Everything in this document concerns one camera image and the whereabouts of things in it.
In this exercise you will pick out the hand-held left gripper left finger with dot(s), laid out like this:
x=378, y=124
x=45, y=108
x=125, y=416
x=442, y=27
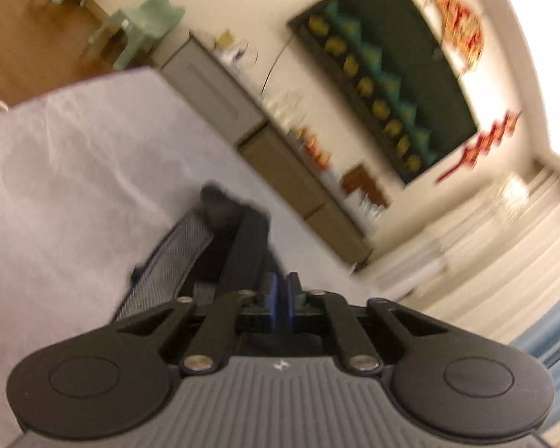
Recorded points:
x=271, y=305

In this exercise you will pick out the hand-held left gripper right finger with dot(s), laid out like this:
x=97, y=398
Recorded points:
x=290, y=305

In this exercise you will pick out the long wooden cabinet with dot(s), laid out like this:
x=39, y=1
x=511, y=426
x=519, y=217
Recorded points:
x=298, y=191

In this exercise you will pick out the brown wooden stand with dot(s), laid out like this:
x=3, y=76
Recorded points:
x=361, y=184

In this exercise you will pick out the orange items on cabinet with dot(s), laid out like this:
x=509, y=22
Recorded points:
x=315, y=147

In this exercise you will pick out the white curtain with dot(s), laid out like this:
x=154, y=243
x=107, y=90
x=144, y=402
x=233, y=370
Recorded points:
x=485, y=252

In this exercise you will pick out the grey cabinet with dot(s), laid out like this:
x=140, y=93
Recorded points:
x=210, y=88

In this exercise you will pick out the white bed sheet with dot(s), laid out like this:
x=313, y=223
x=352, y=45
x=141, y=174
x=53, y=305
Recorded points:
x=74, y=186

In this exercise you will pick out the green chalkboard with paper decorations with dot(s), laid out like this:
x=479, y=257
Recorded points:
x=415, y=79

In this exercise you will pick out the blue curtain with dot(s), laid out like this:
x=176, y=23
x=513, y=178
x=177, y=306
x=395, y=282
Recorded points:
x=557, y=336

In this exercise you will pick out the small yellow item on cabinet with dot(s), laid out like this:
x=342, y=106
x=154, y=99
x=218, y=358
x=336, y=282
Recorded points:
x=224, y=39

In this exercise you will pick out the red paper wall decoration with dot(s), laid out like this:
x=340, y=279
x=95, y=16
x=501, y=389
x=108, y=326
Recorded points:
x=487, y=142

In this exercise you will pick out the fan-shaped red yellow wall decoration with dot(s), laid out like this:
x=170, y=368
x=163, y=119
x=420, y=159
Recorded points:
x=462, y=25

